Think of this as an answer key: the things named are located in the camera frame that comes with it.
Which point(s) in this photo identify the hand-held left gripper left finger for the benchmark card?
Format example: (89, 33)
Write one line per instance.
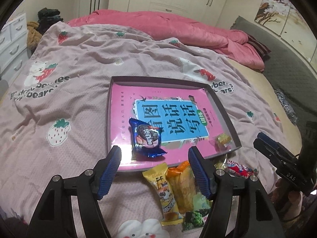
(109, 176)

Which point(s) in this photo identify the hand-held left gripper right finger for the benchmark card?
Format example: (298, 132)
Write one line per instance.
(198, 171)

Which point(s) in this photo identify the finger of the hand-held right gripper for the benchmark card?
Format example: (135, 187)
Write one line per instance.
(266, 138)
(267, 152)

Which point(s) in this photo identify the orange yellow snack bag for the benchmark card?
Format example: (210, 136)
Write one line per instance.
(182, 186)

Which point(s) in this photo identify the yellow cartoon snack packet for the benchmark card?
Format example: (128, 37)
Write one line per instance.
(162, 193)

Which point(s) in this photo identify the shallow grey cardboard tray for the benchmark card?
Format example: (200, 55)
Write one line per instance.
(161, 82)

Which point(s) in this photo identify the person's right hand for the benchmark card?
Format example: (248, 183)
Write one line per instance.
(294, 202)

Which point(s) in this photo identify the red candy packet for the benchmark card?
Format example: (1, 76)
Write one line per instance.
(237, 170)

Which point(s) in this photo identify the clear wrapped pastry packet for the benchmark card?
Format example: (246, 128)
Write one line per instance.
(221, 141)

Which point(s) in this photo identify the dark patterned cloth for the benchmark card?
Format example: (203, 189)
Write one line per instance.
(284, 104)

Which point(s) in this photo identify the beige bed sheet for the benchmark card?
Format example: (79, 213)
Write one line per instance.
(262, 89)

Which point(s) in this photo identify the green snack packet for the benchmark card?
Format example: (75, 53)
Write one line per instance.
(194, 220)

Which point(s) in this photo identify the blue cookie packet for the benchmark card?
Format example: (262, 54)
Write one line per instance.
(147, 138)

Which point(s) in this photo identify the pink picture book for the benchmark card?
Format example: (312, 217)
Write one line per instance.
(118, 109)

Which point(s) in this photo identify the grey quilted bed cover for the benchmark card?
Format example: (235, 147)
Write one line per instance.
(279, 62)

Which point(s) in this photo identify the strawberry bear printed blanket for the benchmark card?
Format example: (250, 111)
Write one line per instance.
(74, 91)

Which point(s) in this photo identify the dark striped pillow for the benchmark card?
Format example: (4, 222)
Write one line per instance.
(258, 45)

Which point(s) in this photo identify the pink quilt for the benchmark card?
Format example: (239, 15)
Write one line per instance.
(161, 22)

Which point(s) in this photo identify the brown plush toy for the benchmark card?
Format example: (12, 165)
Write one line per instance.
(33, 36)

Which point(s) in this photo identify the white drawer cabinet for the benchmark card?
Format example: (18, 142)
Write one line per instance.
(12, 42)

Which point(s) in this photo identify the dark clothes pile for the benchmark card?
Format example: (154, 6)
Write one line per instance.
(49, 17)

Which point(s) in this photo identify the floral tree wall painting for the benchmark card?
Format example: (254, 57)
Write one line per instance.
(272, 7)

